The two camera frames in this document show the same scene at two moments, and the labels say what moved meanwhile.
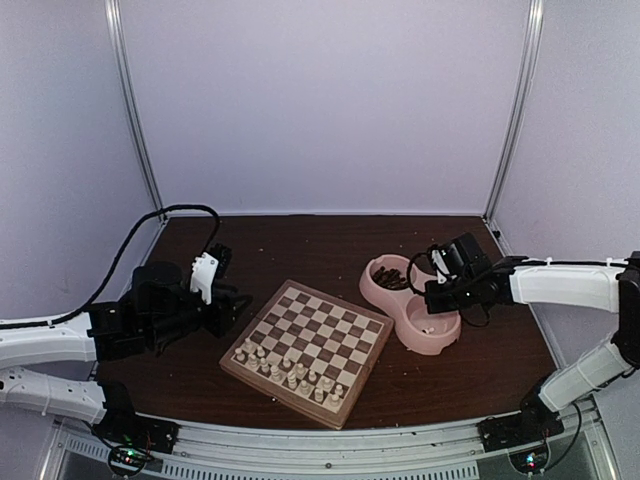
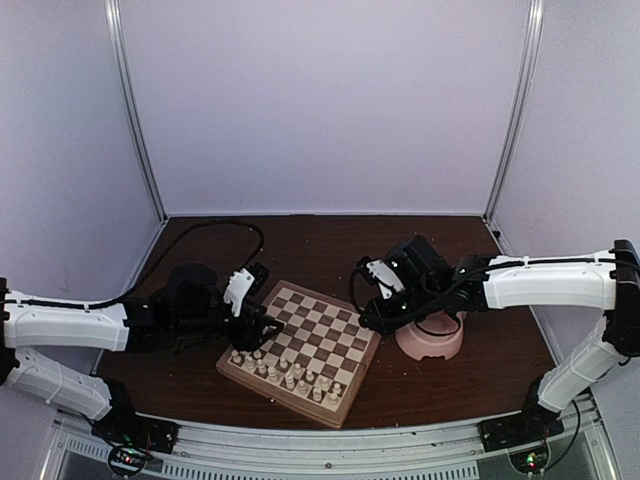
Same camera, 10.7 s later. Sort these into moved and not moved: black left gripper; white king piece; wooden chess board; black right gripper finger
Moved: black right gripper finger; black left gripper
Not moved: wooden chess board; white king piece
